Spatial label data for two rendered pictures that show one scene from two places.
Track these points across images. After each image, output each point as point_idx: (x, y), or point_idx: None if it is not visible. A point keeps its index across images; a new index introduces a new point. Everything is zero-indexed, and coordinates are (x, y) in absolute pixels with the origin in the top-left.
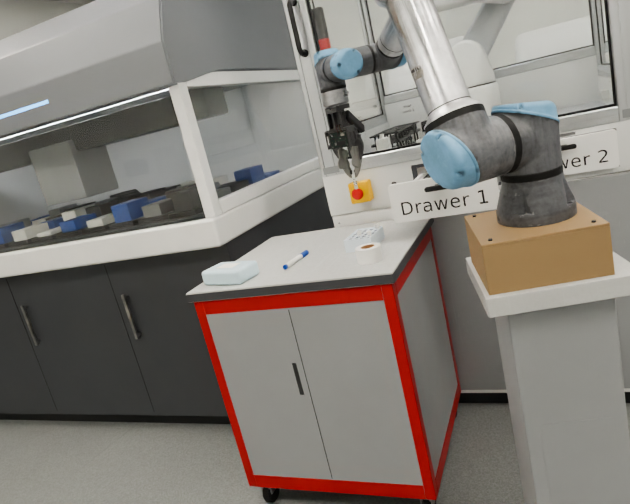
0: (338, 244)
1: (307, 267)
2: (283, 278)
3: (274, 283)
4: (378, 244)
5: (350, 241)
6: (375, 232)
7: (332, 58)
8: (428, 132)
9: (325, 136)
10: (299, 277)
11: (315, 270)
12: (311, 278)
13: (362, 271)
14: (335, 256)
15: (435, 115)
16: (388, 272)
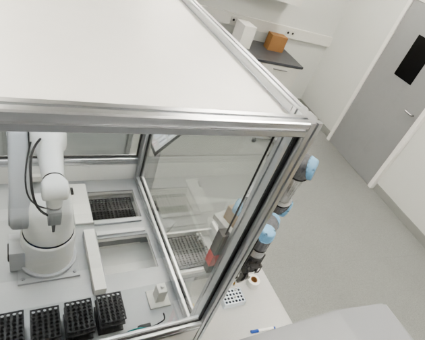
0: (231, 321)
1: (267, 315)
2: (282, 319)
3: (289, 319)
4: (250, 275)
5: (244, 297)
6: (231, 288)
7: (278, 222)
8: (291, 204)
9: (261, 267)
10: (278, 309)
11: (269, 307)
12: (278, 301)
13: (264, 280)
14: (249, 308)
15: (291, 199)
16: (261, 268)
